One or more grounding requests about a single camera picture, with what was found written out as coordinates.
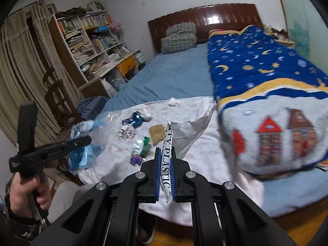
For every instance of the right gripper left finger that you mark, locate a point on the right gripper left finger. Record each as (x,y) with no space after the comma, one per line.
(149,192)

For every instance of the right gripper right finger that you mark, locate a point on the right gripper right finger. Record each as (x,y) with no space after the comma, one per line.
(181,192)

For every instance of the white plastic bag strip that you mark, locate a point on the white plastic bag strip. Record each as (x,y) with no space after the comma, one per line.
(166,154)

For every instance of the brown cardboard piece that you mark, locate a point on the brown cardboard piece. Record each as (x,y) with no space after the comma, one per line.
(157,133)

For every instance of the crushed blue can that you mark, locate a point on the crushed blue can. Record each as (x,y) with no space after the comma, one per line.
(135,120)

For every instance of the person's left hand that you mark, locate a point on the person's left hand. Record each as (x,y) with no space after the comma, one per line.
(20,189)

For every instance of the purple wrapper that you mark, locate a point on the purple wrapper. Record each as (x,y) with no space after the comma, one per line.
(136,160)

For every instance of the green white wrapper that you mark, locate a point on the green white wrapper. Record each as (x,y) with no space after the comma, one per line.
(141,147)

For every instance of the white floral cloth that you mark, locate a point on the white floral cloth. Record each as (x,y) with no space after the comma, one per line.
(203,153)

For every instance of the clear plastic bag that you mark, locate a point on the clear plastic bag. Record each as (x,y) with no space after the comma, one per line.
(185,134)

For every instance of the crumpled grey white wrapper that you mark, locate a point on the crumpled grey white wrapper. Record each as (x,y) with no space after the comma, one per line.
(127,132)

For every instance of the dark wooden chair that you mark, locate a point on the dark wooden chair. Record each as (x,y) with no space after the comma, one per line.
(58,100)

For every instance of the white crumpled paper ball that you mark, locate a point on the white crumpled paper ball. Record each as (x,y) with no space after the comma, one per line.
(174,102)

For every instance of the blue bed sheet mattress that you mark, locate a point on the blue bed sheet mattress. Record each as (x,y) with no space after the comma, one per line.
(187,74)

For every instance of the beige curtain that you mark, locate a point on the beige curtain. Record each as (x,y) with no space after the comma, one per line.
(22,72)

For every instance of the blue star moon blanket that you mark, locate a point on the blue star moon blanket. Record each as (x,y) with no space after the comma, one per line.
(272,102)

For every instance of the white wooden bookshelf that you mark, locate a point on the white wooden bookshelf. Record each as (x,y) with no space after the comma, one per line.
(93,51)

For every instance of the plaid grey pillow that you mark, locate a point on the plaid grey pillow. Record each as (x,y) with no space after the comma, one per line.
(179,37)

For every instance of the dark wooden headboard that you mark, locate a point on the dark wooden headboard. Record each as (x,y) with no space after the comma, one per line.
(228,16)

